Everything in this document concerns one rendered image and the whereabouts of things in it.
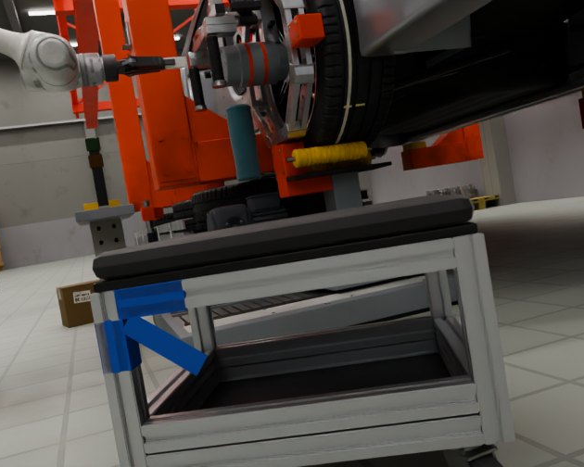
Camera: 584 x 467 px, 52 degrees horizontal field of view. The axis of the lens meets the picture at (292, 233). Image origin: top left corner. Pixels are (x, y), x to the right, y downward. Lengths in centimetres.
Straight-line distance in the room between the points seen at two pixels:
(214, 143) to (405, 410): 192
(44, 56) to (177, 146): 93
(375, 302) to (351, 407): 110
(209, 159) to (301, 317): 99
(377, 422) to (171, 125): 193
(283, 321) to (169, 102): 114
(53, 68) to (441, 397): 124
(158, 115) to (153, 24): 35
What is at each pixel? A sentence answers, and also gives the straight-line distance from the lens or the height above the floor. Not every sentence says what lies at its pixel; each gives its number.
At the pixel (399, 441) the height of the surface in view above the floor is 11.
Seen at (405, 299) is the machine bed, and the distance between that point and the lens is 175.
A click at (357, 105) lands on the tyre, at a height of 64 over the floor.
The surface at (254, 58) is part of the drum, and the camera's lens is 201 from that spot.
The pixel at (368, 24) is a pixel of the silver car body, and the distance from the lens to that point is 171.
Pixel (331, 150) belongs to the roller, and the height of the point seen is 52.
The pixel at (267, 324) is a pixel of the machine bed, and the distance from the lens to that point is 160.
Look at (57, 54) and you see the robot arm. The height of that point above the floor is 81.
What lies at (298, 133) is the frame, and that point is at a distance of 194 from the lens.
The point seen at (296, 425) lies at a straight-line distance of 63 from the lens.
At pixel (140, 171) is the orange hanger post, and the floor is 79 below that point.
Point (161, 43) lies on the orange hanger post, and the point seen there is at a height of 107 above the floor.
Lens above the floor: 35
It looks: 2 degrees down
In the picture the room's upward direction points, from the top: 9 degrees counter-clockwise
